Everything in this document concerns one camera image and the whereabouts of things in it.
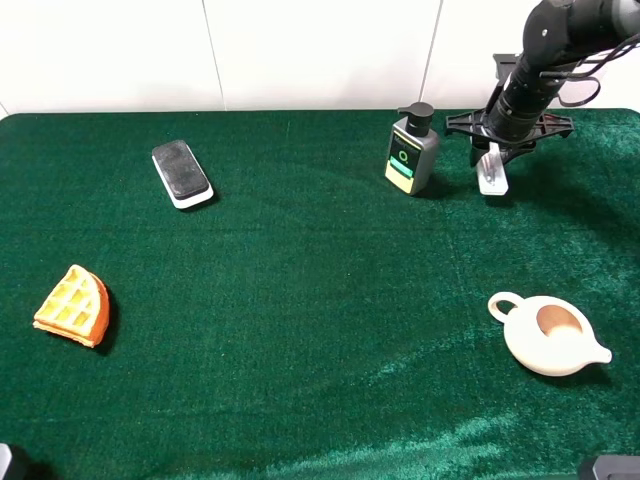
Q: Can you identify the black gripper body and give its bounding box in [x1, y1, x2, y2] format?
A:
[445, 84, 574, 148]

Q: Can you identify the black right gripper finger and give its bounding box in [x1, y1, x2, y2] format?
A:
[500, 145, 533, 163]

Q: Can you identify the black whiteboard eraser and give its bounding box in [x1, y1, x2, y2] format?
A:
[151, 140, 214, 210]

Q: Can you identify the orange waffle slice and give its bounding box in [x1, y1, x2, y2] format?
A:
[33, 264, 110, 348]

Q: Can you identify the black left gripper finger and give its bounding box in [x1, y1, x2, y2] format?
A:
[470, 139, 488, 167]

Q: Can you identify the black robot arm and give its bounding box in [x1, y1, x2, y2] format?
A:
[445, 1, 639, 167]

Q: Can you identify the black cable bundle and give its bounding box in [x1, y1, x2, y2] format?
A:
[539, 34, 640, 108]

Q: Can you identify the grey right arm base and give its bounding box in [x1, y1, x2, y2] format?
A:
[578, 455, 640, 480]

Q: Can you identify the cream ceramic teapot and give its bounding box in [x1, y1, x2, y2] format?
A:
[487, 292, 613, 377]

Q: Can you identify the grey pump bottle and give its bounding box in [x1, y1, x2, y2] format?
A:
[385, 102, 440, 196]

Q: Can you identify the green felt table cloth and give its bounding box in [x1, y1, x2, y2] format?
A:
[1, 109, 639, 479]

